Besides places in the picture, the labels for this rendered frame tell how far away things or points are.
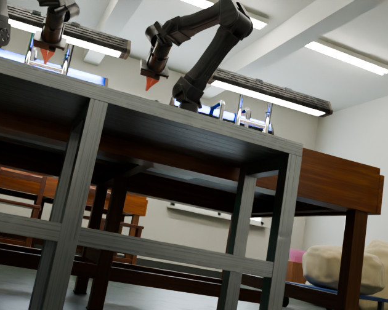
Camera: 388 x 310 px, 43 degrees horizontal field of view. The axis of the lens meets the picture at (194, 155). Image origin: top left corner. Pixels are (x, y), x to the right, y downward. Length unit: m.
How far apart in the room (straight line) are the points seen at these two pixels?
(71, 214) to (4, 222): 0.15
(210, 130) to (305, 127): 7.33
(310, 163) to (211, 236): 5.76
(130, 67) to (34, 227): 6.39
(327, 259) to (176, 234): 3.46
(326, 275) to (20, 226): 3.47
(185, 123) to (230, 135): 0.13
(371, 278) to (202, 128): 3.42
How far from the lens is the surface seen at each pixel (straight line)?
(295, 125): 8.50
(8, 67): 1.22
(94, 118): 1.21
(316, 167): 1.90
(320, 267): 4.39
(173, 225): 7.33
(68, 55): 2.18
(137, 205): 4.75
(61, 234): 1.18
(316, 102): 2.33
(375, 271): 4.59
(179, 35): 1.66
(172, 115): 1.27
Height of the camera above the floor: 0.30
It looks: 11 degrees up
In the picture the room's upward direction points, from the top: 10 degrees clockwise
